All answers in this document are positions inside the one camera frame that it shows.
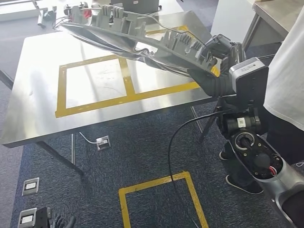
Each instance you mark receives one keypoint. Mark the silver plastic hubcap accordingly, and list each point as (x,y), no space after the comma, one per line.
(114,39)

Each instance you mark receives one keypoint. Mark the white office desk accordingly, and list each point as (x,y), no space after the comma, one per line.
(170,7)

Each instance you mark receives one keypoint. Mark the white window ledge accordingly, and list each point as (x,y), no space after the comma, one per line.
(16,9)

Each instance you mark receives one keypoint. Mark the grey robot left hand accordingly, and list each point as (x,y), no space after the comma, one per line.
(62,223)

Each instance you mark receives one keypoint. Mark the open silver floor socket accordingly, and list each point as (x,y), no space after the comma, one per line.
(103,142)

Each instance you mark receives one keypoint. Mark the silver metal bracket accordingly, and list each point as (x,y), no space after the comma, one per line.
(42,19)

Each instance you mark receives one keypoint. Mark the grey open laptop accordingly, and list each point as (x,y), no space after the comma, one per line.
(142,5)

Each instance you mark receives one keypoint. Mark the dark grey metal bar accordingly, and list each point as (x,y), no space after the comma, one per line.
(6,78)

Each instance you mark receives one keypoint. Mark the white partition panel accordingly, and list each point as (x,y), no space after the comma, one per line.
(230,19)

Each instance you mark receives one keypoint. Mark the black floor device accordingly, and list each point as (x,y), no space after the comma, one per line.
(50,15)

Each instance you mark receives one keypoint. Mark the silver floor socket plate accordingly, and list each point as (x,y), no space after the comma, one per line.
(27,218)
(31,186)

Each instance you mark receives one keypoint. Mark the yellow tape workbench outline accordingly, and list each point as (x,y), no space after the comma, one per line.
(95,105)

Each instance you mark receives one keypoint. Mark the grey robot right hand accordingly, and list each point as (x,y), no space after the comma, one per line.
(228,50)

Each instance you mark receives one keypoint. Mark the person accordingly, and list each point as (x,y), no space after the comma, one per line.
(287,78)

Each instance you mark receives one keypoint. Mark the yellow tape square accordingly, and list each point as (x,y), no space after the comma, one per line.
(154,182)

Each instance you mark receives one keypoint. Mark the steel top workbench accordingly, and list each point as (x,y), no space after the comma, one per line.
(35,94)

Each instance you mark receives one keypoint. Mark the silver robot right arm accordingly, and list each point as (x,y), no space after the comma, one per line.
(261,160)

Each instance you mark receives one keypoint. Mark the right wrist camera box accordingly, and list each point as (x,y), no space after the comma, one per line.
(251,85)

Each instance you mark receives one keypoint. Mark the grey side table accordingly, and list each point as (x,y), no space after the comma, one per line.
(277,12)

